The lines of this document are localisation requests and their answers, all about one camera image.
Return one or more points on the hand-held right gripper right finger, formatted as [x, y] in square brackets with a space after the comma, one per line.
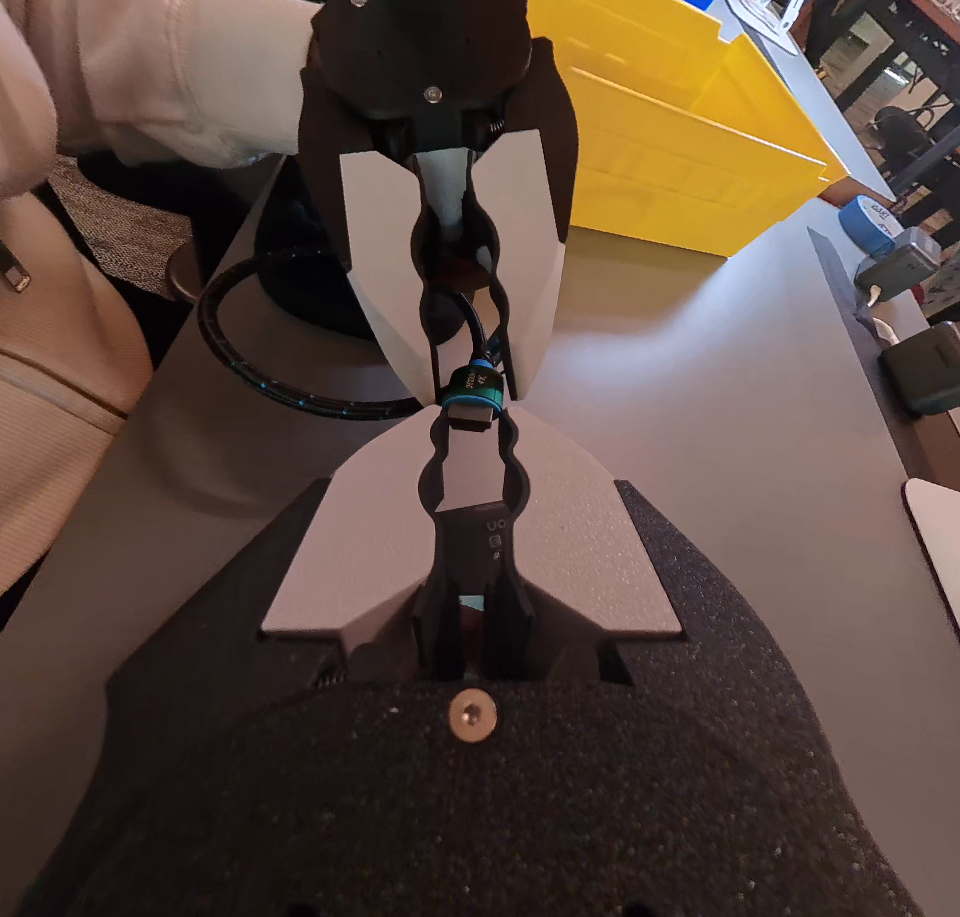
[592, 549]

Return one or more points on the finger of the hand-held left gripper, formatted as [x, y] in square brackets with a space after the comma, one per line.
[529, 257]
[382, 257]

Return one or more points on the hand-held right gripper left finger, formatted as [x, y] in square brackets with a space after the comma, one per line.
[352, 549]

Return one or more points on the black video switch box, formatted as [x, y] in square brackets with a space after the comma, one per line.
[472, 549]

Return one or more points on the yellow plastic bin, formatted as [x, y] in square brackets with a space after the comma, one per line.
[675, 144]

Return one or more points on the person's left forearm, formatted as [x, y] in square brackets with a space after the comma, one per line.
[150, 54]

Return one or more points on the black quilted wrist rest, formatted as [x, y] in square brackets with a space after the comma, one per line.
[300, 294]

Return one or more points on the person's beige hoodie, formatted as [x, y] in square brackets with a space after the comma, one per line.
[60, 407]

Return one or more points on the blue tape roll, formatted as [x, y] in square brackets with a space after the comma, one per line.
[855, 223]

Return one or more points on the grey charger block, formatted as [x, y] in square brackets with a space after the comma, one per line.
[900, 264]

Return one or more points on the dark box device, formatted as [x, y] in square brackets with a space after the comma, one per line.
[926, 369]

